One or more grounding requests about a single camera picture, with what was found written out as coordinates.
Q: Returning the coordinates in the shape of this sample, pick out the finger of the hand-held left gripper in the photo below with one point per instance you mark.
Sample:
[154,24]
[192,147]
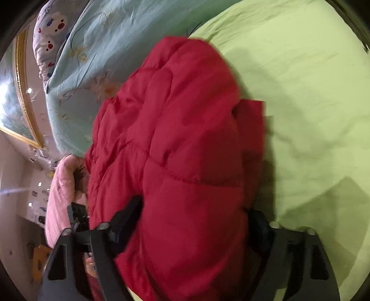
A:
[76,215]

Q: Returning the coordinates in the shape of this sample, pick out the green bed sheet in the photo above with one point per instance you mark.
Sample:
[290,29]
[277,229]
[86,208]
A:
[303,115]

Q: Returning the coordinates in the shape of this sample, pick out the bear print pillow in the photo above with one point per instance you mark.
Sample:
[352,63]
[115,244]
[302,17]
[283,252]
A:
[55,34]

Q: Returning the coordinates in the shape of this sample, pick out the gold framed picture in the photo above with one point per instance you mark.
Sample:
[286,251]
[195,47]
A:
[17,101]

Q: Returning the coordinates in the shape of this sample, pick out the person's left hand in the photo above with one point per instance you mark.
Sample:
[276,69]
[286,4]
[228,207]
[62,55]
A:
[89,263]

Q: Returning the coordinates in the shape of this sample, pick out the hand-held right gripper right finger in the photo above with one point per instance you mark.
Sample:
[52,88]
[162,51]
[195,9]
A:
[260,228]

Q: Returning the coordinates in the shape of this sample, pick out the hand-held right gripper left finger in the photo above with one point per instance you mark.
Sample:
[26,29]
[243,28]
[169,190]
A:
[121,225]

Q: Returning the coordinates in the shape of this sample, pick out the red quilted jacket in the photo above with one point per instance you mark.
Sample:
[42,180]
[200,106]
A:
[179,162]

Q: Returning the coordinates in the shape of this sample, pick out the pink quilt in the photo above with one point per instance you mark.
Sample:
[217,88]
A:
[62,196]

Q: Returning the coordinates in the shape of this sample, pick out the blue floral duvet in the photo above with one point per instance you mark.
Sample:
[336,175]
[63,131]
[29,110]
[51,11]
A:
[95,63]

